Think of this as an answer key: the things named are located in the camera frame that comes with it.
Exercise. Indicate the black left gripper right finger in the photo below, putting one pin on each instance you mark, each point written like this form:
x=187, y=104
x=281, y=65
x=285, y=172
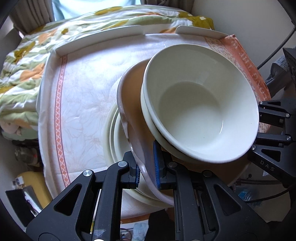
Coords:
x=205, y=208

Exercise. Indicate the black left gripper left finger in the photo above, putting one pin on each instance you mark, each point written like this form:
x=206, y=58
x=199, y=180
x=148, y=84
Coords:
x=90, y=207

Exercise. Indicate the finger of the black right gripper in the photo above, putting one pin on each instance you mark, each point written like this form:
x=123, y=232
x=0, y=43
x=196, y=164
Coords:
x=272, y=140
x=277, y=112

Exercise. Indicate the pink lobed shallow dish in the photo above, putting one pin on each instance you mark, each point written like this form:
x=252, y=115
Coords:
x=141, y=140

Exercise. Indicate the grey hanging garment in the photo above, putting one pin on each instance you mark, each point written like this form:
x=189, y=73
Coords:
x=279, y=76

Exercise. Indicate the yellow stool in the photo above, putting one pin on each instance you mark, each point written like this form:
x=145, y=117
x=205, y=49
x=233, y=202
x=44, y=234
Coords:
x=37, y=181

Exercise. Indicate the cream bowl with dots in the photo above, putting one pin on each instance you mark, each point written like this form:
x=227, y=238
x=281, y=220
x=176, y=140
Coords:
x=201, y=103

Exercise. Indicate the black metal rack tube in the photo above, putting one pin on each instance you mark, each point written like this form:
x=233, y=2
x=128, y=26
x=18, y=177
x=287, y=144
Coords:
x=277, y=49

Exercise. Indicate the cream oval duck dish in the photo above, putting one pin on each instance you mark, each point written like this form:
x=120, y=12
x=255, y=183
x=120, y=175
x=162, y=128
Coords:
x=119, y=146

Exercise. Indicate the white tray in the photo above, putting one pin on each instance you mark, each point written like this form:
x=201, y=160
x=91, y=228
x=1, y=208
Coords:
x=126, y=32

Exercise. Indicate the floral pink table cloth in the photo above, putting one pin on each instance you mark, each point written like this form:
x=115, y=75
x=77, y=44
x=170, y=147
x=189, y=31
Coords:
x=79, y=89

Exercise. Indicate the green orange floral blanket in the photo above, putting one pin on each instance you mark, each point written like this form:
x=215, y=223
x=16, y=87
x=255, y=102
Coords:
x=23, y=68

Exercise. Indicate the grey curtain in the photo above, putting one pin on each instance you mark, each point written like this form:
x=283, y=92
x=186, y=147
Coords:
x=29, y=15

